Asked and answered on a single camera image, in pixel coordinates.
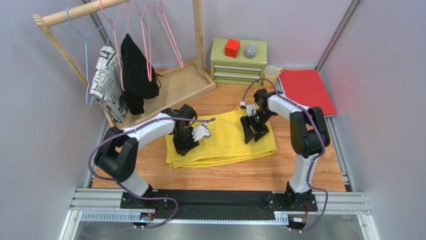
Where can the yellow trousers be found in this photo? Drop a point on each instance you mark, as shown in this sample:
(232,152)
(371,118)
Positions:
(225,146)

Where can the pink wire hanger middle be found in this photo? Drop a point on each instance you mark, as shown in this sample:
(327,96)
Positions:
(145,23)

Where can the pink wire hanger right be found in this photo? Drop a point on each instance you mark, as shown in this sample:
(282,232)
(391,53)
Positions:
(168,31)

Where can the green mini drawer chest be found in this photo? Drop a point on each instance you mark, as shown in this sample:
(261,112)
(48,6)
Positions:
(237,70)

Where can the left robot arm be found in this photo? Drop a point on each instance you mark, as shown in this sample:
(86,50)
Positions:
(117,154)

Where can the red cube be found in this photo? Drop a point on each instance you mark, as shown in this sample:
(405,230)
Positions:
(232,48)

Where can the yellow mug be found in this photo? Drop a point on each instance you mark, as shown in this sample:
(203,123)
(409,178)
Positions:
(271,74)

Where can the black garment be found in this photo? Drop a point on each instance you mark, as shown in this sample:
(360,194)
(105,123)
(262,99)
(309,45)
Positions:
(139,83)

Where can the white patterned garment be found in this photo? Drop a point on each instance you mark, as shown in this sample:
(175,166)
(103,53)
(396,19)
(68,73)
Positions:
(106,85)

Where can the wooden clothes rack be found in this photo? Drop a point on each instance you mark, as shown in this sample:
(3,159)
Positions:
(180,84)

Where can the red folder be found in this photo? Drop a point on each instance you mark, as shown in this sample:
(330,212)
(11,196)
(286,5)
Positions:
(306,87)

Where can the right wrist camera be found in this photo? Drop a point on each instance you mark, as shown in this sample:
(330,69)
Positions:
(250,109)

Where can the black base cloth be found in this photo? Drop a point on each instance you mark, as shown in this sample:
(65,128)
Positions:
(219,204)

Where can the aluminium base frame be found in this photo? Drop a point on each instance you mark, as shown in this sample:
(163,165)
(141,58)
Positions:
(103,204)

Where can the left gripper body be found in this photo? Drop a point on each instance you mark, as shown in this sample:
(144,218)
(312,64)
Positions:
(183,140)

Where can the pink wire hanger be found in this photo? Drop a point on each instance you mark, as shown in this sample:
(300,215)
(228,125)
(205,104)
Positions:
(168,31)
(145,23)

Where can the blue wire hanger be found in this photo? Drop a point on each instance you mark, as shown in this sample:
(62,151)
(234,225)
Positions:
(90,61)

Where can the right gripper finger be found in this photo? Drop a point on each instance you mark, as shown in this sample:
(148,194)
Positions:
(247,130)
(260,132)

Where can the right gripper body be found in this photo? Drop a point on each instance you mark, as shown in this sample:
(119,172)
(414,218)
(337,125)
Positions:
(255,126)

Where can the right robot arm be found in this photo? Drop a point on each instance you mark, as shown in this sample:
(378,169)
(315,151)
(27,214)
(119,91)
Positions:
(309,138)

